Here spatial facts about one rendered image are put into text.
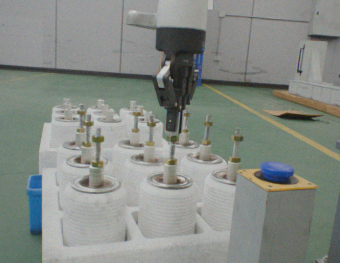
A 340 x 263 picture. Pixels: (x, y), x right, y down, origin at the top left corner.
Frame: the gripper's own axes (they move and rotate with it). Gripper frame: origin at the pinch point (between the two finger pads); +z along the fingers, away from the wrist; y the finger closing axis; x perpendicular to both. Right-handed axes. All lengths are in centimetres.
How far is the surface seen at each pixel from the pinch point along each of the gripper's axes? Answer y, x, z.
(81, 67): 500, 419, 21
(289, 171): -8.3, -18.8, 2.2
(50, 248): -16.6, 9.8, 16.9
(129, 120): 50, 38, 11
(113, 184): -7.4, 6.1, 9.5
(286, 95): 458, 39, 30
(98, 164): -8.8, 7.8, 6.3
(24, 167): 45, 80, 35
